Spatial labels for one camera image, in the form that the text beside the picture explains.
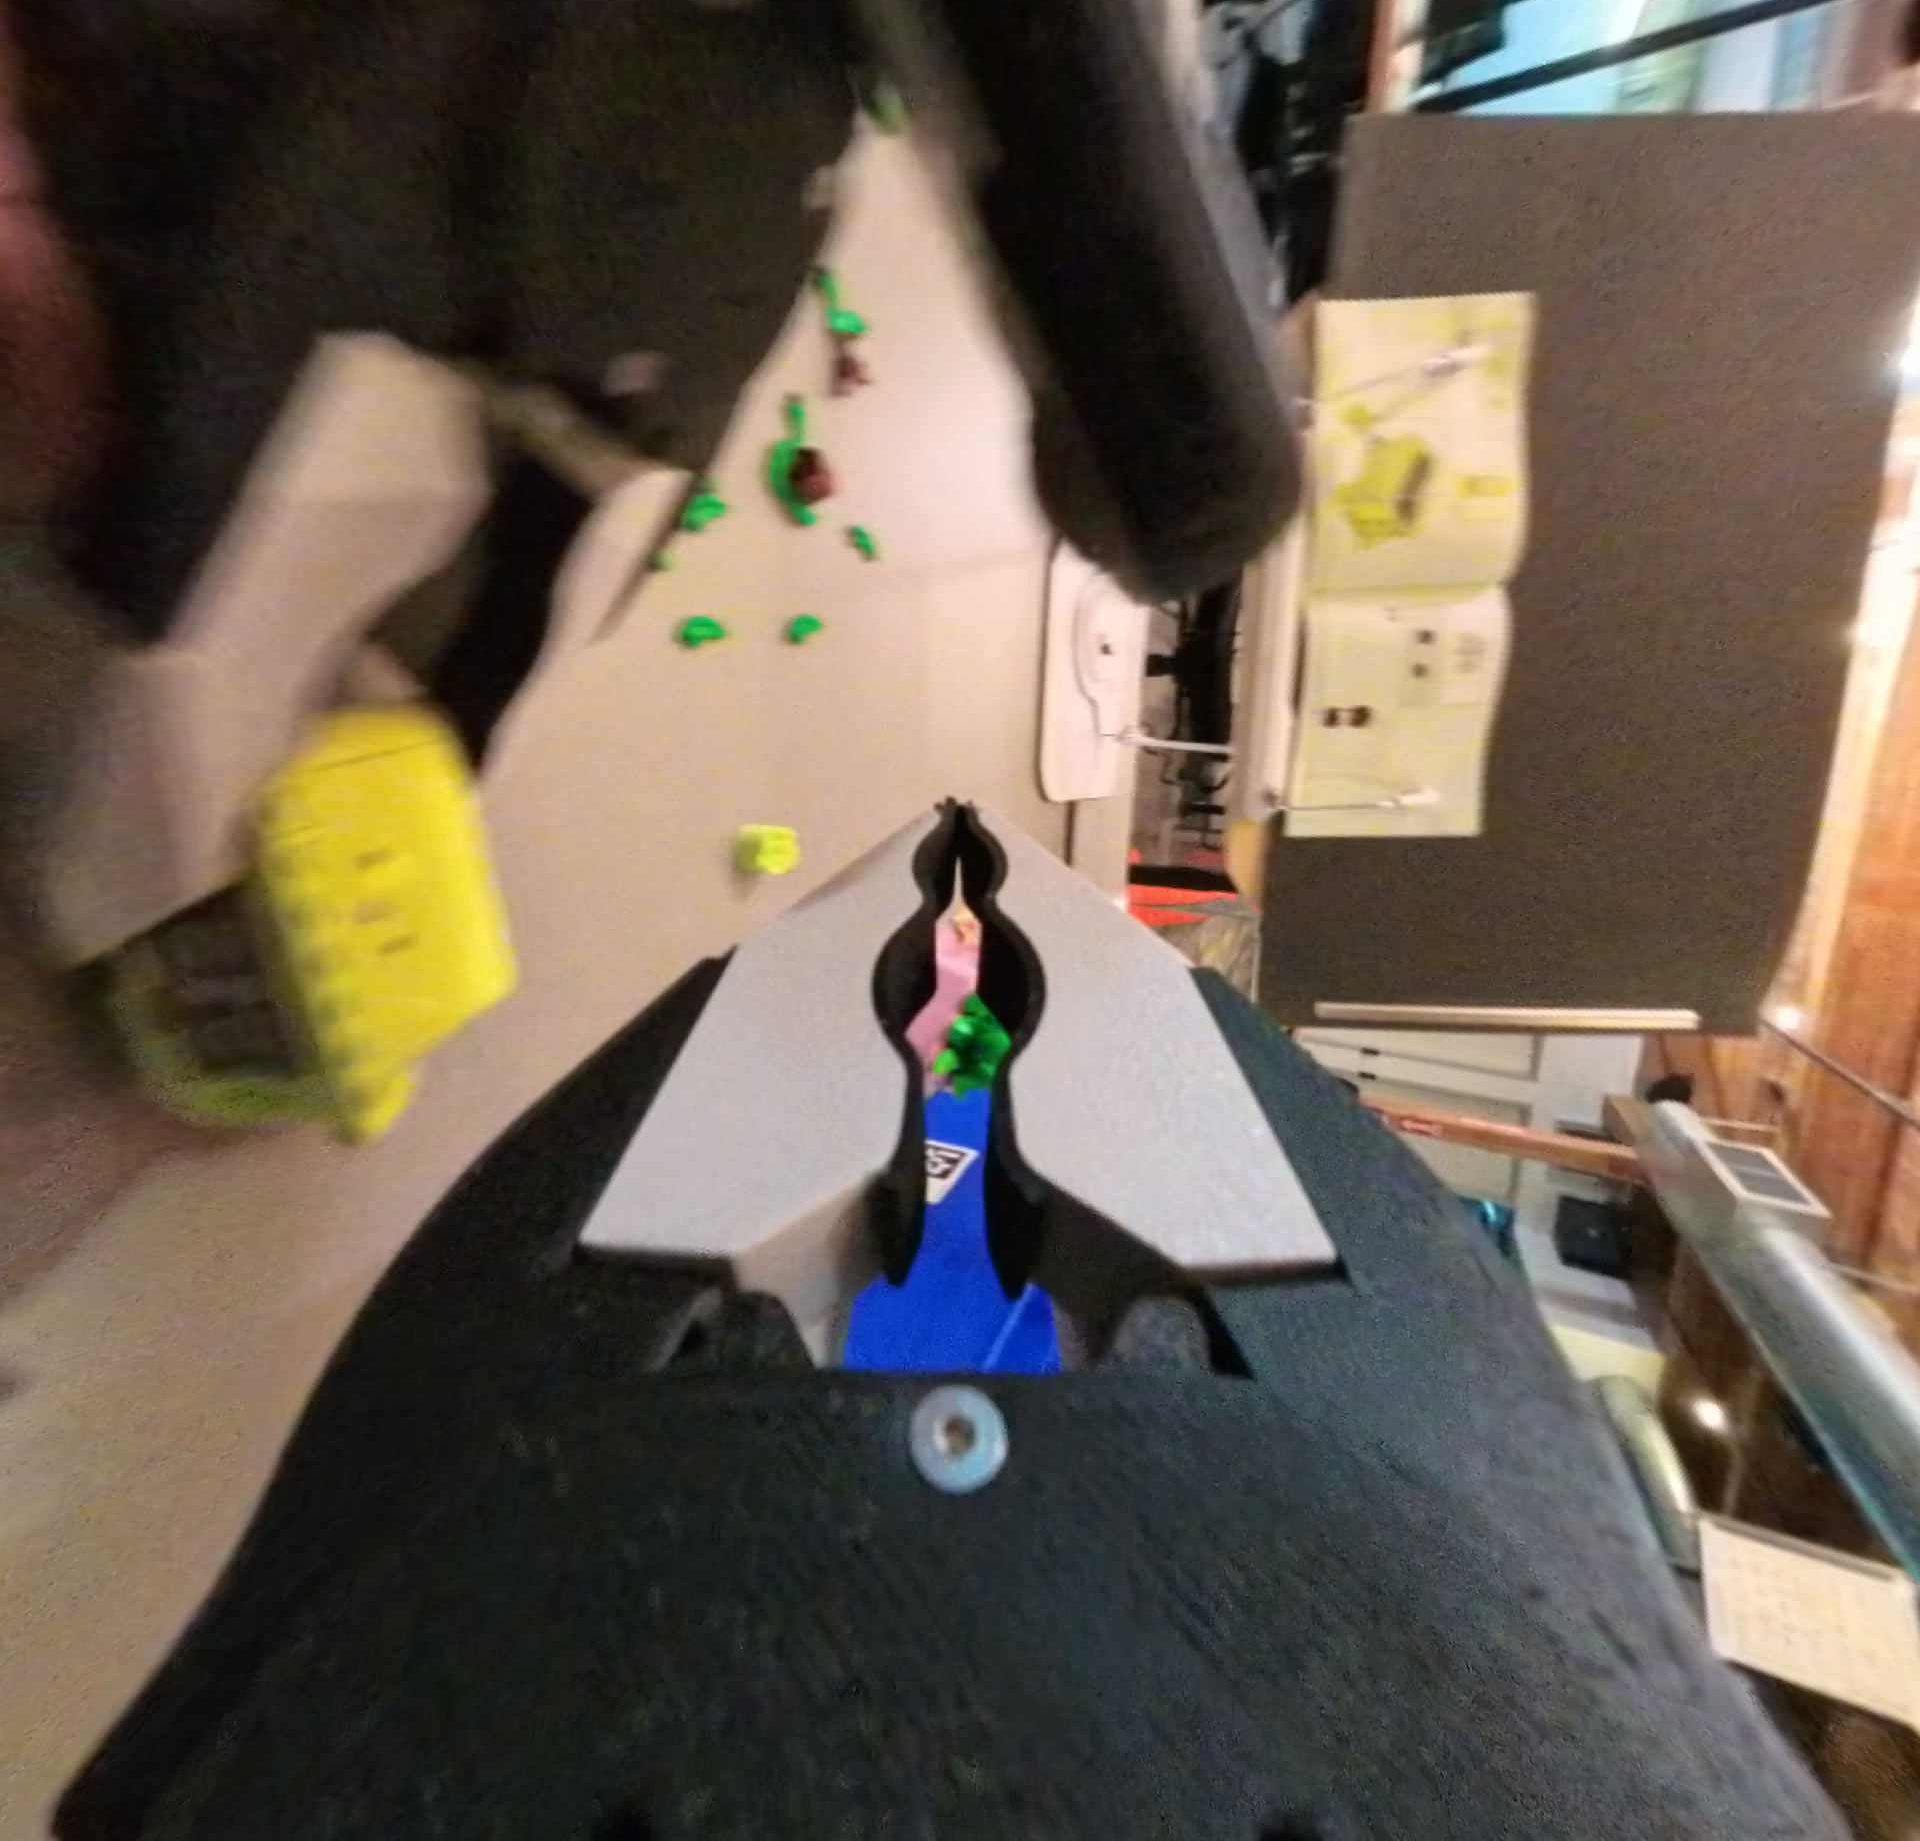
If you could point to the pink brick figure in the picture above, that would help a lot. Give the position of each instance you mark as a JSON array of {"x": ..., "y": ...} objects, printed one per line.
[{"x": 937, "y": 987}]

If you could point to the scattered green leaf pieces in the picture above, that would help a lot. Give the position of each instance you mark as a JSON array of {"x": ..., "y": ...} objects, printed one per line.
[{"x": 702, "y": 634}]

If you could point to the white paper sheet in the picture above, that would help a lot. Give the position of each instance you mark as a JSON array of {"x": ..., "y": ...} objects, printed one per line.
[{"x": 1816, "y": 1624}]

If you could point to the open instruction booklet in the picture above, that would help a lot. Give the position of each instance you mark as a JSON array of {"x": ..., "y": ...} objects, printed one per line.
[{"x": 1410, "y": 552}]

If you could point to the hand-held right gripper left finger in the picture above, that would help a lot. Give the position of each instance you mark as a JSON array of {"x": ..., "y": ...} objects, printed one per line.
[{"x": 750, "y": 1106}]

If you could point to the silver metal duct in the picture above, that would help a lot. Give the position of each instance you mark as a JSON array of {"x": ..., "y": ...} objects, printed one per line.
[{"x": 1770, "y": 1272}]

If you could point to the brown branch piece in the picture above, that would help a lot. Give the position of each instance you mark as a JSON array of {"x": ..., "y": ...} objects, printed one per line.
[{"x": 851, "y": 369}]

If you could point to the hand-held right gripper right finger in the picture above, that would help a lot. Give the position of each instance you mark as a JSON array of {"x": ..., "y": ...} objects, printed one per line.
[{"x": 1156, "y": 1122}]

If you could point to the grey divider panel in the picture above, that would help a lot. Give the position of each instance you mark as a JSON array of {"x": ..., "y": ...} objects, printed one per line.
[{"x": 1681, "y": 597}]

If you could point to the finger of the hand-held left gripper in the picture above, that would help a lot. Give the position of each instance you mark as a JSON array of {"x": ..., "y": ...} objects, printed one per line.
[
  {"x": 300, "y": 552},
  {"x": 622, "y": 536}
]

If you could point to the lime green round brick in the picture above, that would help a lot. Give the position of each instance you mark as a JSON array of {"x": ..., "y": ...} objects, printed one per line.
[{"x": 767, "y": 850}]

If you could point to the brown round brick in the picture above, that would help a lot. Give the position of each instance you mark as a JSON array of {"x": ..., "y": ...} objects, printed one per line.
[{"x": 812, "y": 477}]

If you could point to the lime green brick figure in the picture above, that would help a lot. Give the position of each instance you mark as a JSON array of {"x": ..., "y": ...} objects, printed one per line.
[{"x": 376, "y": 897}]

